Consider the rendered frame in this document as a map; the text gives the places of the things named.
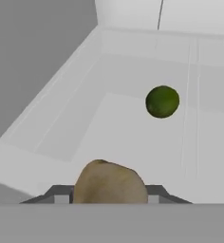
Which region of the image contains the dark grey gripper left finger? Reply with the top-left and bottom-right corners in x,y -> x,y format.
20,184 -> 76,204

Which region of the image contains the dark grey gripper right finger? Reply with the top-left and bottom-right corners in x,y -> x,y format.
144,184 -> 193,204

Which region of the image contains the beige garlic bulb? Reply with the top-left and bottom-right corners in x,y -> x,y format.
72,159 -> 149,204

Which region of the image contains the green lime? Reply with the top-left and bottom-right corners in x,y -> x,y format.
144,84 -> 180,120

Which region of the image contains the white fridge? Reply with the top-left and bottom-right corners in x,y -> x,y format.
0,0 -> 224,204

